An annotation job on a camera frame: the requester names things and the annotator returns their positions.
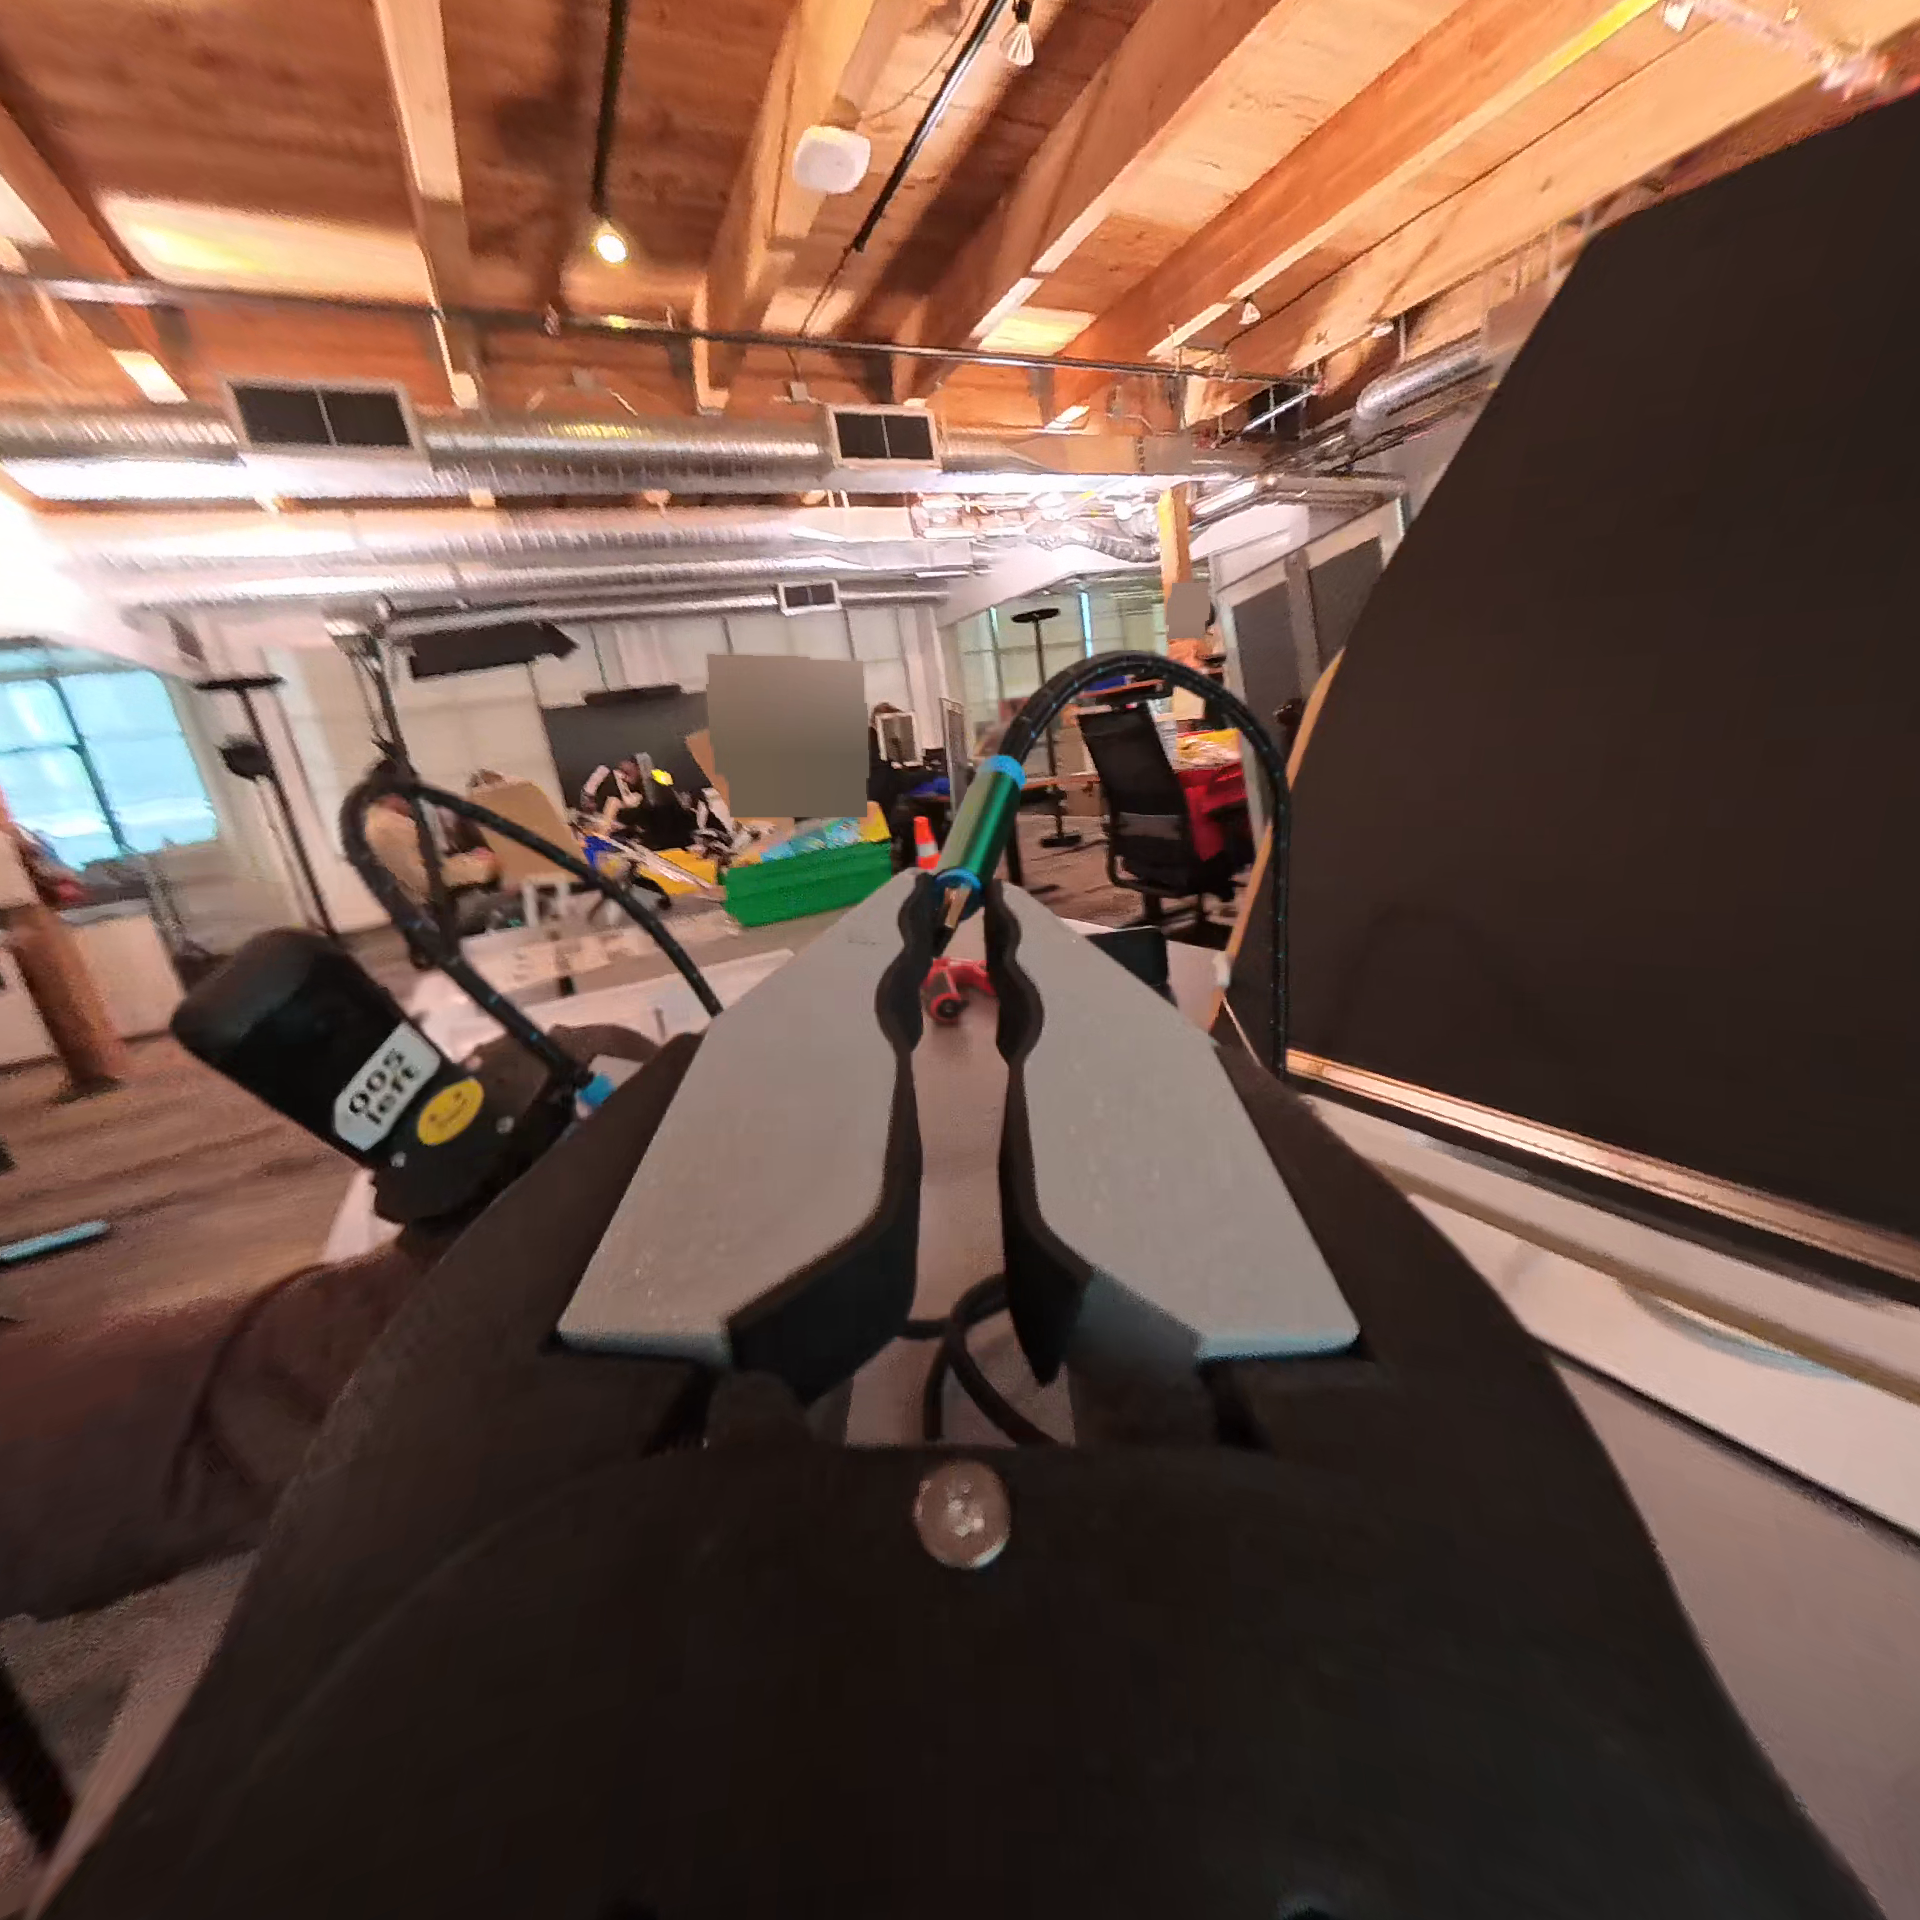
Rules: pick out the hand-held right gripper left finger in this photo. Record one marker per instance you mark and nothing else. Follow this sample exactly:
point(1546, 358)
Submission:
point(736, 1170)

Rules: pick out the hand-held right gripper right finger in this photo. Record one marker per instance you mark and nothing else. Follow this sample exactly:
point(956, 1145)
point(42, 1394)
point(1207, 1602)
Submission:
point(1186, 1186)

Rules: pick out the person's left forearm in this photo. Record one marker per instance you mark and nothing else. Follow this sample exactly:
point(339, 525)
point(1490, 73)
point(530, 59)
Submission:
point(152, 1410)

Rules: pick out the black floor lamp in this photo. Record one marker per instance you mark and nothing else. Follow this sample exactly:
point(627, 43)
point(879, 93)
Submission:
point(278, 812)
point(1035, 644)

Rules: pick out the red hand tool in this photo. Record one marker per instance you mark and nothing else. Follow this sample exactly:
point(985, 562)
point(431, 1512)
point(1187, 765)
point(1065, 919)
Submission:
point(951, 996)

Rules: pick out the green plastic crates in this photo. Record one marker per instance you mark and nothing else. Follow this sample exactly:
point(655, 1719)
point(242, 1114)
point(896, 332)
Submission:
point(796, 893)

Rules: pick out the orange traffic cone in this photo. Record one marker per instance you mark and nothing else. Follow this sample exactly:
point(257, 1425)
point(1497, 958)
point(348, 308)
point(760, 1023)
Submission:
point(924, 850)

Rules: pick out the red storage bin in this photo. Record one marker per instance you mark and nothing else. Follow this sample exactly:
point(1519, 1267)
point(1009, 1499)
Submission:
point(1220, 812)

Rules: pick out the black office chair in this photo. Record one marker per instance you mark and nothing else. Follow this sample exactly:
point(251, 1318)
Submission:
point(1141, 782)

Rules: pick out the black overhead light panel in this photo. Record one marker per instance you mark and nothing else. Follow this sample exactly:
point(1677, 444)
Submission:
point(489, 653)

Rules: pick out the black display board on stand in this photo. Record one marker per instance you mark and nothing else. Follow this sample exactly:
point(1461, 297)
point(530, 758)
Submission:
point(1650, 675)

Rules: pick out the white ceiling access point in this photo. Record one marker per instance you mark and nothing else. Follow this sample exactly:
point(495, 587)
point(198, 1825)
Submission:
point(830, 159)

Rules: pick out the orange support post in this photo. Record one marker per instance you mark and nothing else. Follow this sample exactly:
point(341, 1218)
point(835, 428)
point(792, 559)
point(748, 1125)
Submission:
point(69, 963)

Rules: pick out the silver ventilation duct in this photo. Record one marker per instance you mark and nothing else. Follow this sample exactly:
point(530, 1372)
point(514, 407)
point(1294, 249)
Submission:
point(602, 450)
point(525, 556)

